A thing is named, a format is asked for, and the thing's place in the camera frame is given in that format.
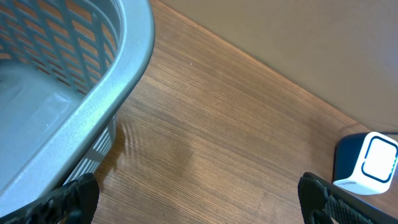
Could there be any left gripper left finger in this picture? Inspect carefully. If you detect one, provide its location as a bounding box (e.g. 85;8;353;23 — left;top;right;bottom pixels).
1;173;100;224

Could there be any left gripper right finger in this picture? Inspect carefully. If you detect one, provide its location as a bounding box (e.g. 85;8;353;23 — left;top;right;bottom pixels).
298;172;397;224

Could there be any white barcode scanner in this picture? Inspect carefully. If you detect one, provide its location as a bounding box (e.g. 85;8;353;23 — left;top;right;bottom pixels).
333;132;397;195

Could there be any grey plastic mesh basket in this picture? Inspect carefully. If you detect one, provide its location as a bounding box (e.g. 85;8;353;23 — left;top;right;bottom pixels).
1;0;155;215

